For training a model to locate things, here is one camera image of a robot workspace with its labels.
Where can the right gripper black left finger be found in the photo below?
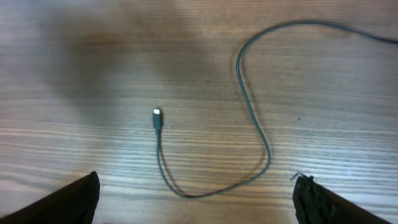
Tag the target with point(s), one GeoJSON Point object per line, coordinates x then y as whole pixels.
{"type": "Point", "coordinates": [74, 203]}

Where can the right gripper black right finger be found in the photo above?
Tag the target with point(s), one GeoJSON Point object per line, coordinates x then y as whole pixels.
{"type": "Point", "coordinates": [315, 204]}

